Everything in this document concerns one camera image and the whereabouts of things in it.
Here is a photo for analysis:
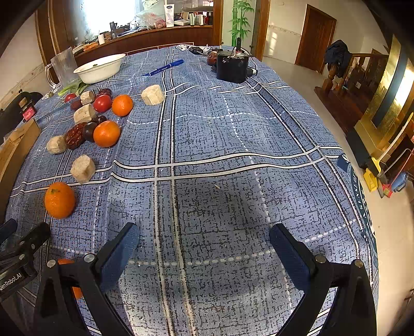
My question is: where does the red tomato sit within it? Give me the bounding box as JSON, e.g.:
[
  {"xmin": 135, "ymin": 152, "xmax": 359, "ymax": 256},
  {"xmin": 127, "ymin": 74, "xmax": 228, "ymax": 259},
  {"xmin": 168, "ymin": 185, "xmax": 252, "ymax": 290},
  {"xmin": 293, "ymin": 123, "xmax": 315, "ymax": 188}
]
[{"xmin": 93, "ymin": 95, "xmax": 112, "ymax": 113}]

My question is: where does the beige cylinder block front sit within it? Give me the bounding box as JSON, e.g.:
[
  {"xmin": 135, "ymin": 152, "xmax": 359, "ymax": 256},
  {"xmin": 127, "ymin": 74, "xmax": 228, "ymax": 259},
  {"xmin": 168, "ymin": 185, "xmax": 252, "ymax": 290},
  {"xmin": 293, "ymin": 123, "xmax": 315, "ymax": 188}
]
[{"xmin": 70, "ymin": 155, "xmax": 95, "ymax": 184}]

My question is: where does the clear plastic pitcher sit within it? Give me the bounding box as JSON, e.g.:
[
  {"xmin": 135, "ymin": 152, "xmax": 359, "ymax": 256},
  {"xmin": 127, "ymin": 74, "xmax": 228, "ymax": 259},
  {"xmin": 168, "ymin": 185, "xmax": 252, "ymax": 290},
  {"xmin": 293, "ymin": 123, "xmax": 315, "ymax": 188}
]
[{"xmin": 44, "ymin": 47, "xmax": 80, "ymax": 89}]

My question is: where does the dark plum small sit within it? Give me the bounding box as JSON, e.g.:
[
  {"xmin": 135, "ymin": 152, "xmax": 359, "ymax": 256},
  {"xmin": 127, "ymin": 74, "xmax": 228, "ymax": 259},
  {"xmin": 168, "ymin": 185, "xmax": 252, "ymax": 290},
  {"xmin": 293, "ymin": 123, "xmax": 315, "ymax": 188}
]
[{"xmin": 91, "ymin": 114, "xmax": 107, "ymax": 124}]

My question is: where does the wrinkled red date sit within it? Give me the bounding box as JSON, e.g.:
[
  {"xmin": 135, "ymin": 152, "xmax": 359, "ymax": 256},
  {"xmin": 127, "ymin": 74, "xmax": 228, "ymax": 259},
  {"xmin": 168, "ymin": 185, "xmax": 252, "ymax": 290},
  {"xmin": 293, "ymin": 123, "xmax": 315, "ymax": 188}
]
[{"xmin": 64, "ymin": 123, "xmax": 86, "ymax": 150}]

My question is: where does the orange tangerine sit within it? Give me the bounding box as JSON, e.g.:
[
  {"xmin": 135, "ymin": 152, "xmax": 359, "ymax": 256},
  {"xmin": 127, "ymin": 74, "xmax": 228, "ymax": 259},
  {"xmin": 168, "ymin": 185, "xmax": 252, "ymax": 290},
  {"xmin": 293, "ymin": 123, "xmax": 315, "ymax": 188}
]
[
  {"xmin": 93, "ymin": 120, "xmax": 121, "ymax": 148},
  {"xmin": 112, "ymin": 95, "xmax": 133, "ymax": 117},
  {"xmin": 44, "ymin": 182, "xmax": 76, "ymax": 219},
  {"xmin": 57, "ymin": 258, "xmax": 83, "ymax": 300}
]

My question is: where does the pink labelled black jar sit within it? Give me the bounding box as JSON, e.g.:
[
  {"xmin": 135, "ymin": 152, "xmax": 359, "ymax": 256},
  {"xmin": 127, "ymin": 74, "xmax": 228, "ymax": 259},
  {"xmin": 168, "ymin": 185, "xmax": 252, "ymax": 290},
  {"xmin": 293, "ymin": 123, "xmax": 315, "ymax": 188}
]
[{"xmin": 22, "ymin": 104, "xmax": 36, "ymax": 123}]

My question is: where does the blue pen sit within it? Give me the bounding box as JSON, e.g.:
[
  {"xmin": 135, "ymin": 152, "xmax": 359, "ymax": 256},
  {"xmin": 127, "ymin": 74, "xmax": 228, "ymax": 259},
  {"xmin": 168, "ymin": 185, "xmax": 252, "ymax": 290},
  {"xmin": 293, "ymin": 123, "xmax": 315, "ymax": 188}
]
[{"xmin": 144, "ymin": 59, "xmax": 184, "ymax": 76}]

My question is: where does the red radish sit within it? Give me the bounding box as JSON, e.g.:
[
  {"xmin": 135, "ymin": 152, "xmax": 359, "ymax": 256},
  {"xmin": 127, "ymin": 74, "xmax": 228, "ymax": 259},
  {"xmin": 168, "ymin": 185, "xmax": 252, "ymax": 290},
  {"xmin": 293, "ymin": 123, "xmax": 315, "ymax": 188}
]
[{"xmin": 64, "ymin": 93, "xmax": 77, "ymax": 103}]

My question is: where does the black cylindrical container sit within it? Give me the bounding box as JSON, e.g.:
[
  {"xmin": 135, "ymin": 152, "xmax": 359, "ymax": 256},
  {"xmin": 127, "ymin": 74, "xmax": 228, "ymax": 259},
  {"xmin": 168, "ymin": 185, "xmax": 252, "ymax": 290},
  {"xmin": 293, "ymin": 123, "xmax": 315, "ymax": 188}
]
[{"xmin": 216, "ymin": 37, "xmax": 250, "ymax": 83}]

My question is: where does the white enamel bowl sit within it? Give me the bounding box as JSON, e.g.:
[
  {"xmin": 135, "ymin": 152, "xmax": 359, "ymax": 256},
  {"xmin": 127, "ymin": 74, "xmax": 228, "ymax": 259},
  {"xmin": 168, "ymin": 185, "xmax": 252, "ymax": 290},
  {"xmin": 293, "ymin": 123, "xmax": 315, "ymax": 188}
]
[{"xmin": 73, "ymin": 53, "xmax": 126, "ymax": 84}]

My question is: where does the brown cardboard tray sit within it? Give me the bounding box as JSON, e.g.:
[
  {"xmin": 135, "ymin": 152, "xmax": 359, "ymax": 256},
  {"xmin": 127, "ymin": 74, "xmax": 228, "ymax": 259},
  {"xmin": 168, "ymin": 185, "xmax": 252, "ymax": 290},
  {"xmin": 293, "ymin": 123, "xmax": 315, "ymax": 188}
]
[{"xmin": 0, "ymin": 119, "xmax": 41, "ymax": 220}]

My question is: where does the green leafy vegetable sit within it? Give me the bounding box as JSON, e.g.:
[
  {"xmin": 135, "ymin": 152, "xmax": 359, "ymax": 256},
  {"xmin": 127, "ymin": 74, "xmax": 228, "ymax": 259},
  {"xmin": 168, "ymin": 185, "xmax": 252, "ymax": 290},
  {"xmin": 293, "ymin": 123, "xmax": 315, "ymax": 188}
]
[{"xmin": 57, "ymin": 80, "xmax": 89, "ymax": 97}]

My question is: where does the blue plaid tablecloth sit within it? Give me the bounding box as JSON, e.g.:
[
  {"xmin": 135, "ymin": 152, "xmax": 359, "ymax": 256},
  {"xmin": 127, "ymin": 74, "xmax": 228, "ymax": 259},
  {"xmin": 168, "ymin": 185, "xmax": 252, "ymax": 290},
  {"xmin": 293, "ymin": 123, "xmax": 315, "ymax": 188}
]
[{"xmin": 6, "ymin": 47, "xmax": 379, "ymax": 335}]

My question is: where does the black leather sofa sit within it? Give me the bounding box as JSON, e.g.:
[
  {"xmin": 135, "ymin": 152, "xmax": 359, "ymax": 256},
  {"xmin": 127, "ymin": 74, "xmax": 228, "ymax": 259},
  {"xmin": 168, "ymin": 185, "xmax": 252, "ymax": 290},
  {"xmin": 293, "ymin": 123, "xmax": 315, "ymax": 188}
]
[{"xmin": 0, "ymin": 90, "xmax": 43, "ymax": 142}]

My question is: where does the dark red date back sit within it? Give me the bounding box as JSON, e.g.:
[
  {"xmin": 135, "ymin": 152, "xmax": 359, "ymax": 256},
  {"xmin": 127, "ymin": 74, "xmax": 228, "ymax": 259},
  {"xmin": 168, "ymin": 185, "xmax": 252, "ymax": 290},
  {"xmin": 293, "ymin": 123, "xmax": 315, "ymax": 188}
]
[{"xmin": 97, "ymin": 88, "xmax": 112, "ymax": 97}]

